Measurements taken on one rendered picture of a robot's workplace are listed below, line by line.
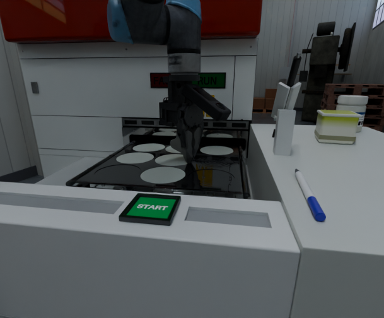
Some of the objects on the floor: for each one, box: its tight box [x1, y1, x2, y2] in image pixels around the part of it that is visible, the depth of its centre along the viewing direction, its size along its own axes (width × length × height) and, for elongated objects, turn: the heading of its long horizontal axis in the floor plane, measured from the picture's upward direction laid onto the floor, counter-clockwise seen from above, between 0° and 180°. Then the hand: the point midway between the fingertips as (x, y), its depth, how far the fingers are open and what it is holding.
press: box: [299, 21, 356, 122], centre depth 651 cm, size 133×118×254 cm
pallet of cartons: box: [252, 88, 277, 114], centre depth 863 cm, size 141×107×79 cm
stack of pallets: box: [320, 83, 384, 132], centre depth 489 cm, size 143×102×102 cm
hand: (192, 159), depth 61 cm, fingers closed
